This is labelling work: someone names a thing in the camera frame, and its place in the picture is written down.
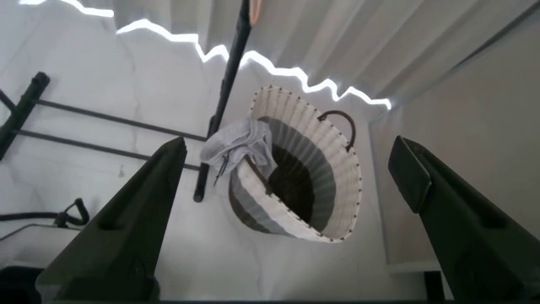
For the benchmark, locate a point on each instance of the white laundry basket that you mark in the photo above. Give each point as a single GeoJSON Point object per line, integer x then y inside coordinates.
{"type": "Point", "coordinates": [337, 169]}

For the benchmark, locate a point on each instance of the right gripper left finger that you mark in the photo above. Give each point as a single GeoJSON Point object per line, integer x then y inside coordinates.
{"type": "Point", "coordinates": [114, 236]}

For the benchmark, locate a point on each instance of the pale grey shorts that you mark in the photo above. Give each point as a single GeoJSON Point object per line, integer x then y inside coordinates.
{"type": "Point", "coordinates": [236, 143]}

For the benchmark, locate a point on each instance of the white curtain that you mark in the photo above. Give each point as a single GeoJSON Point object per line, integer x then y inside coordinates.
{"type": "Point", "coordinates": [358, 38]}

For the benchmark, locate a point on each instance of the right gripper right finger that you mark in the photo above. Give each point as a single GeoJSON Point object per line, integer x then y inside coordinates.
{"type": "Point", "coordinates": [485, 236]}

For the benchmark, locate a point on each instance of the black clothes rack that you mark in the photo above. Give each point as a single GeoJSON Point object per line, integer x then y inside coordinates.
{"type": "Point", "coordinates": [230, 76]}

